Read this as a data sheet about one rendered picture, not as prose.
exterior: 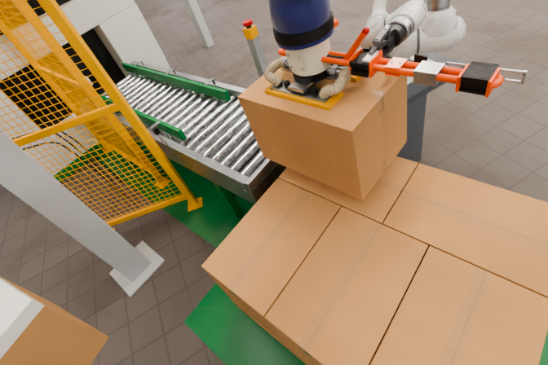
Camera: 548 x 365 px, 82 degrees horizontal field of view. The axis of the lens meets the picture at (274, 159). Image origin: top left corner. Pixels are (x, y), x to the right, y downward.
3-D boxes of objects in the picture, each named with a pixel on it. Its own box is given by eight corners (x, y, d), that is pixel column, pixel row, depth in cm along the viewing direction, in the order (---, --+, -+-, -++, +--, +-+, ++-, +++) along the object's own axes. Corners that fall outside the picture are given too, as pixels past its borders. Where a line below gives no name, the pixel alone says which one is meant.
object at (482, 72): (454, 92, 91) (457, 76, 88) (465, 77, 94) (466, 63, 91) (488, 98, 86) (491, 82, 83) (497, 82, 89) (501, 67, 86)
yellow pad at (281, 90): (265, 94, 139) (262, 84, 136) (279, 81, 143) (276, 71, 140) (329, 111, 118) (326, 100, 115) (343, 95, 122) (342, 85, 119)
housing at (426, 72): (412, 83, 100) (412, 71, 97) (422, 72, 103) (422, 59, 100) (435, 87, 96) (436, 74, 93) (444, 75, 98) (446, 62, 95)
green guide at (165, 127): (81, 101, 307) (74, 93, 301) (90, 94, 312) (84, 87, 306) (175, 147, 214) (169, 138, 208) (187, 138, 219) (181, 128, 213)
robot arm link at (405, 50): (379, 53, 182) (377, 15, 167) (413, 48, 177) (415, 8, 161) (380, 68, 172) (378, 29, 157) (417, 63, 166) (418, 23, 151)
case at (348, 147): (263, 156, 171) (236, 96, 144) (307, 112, 187) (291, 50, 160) (362, 201, 134) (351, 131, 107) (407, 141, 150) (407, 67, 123)
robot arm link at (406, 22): (413, 37, 121) (407, 46, 119) (391, 36, 127) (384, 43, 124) (415, 14, 115) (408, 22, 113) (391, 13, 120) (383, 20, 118)
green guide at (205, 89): (125, 71, 331) (121, 63, 325) (134, 65, 335) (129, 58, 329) (228, 101, 238) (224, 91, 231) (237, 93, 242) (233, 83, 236)
